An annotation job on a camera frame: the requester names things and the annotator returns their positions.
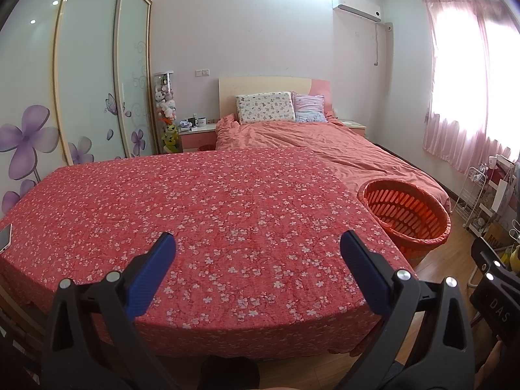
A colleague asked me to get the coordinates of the person's right hand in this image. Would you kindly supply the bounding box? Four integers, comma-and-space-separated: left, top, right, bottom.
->
479, 339, 506, 376

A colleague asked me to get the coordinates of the floral sliding door wardrobe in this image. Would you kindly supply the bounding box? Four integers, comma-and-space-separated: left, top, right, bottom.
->
0, 0, 159, 216

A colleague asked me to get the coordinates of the pink striped pillow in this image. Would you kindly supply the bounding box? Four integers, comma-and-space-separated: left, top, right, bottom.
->
292, 93, 328, 124

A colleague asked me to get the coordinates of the pink duvet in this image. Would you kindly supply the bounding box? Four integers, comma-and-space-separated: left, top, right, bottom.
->
214, 114, 451, 212

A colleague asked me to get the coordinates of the wooden chair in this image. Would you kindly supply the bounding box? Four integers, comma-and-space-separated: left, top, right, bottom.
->
0, 284, 45, 378

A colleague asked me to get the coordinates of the white air conditioner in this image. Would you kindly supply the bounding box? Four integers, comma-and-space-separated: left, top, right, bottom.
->
332, 0, 383, 22

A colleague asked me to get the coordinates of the pink curtain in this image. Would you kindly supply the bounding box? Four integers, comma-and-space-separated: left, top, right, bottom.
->
418, 0, 520, 175

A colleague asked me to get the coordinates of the pink white nightstand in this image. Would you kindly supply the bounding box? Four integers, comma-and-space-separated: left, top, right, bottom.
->
179, 124, 218, 153
339, 119, 367, 139

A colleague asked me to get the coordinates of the brown cardboard box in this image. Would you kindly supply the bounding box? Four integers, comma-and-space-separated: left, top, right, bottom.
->
483, 223, 510, 248

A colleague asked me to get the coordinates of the green plush toy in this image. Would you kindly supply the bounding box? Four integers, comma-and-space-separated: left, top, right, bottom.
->
162, 124, 179, 153

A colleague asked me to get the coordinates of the beige pink headboard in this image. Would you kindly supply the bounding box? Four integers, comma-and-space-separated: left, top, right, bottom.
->
218, 76, 332, 120

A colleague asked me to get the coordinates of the orange plastic basket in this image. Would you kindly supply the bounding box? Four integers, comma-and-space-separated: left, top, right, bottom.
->
357, 179, 452, 261

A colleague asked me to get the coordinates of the floral print pillow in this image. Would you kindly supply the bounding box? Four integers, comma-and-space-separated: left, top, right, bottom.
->
236, 92, 296, 126

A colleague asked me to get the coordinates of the air conditioner pipe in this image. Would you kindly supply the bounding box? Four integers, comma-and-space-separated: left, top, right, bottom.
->
373, 20, 394, 67

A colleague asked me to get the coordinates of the clear cylinder of plush toys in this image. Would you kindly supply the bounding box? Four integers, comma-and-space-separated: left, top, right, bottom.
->
152, 72, 177, 123

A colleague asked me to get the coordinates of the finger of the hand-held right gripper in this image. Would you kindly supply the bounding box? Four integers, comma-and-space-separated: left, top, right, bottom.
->
471, 236, 520, 283

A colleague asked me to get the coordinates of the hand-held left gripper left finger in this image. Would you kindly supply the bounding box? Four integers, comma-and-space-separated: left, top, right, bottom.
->
41, 232, 177, 390

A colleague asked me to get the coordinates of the white wire rack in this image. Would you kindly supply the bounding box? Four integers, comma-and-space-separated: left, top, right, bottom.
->
453, 166, 494, 236

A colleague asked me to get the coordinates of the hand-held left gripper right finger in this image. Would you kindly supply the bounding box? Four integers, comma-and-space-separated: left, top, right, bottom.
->
340, 230, 476, 390

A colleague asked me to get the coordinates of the red floral tablecloth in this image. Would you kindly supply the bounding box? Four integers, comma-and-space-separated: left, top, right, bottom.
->
0, 146, 419, 360

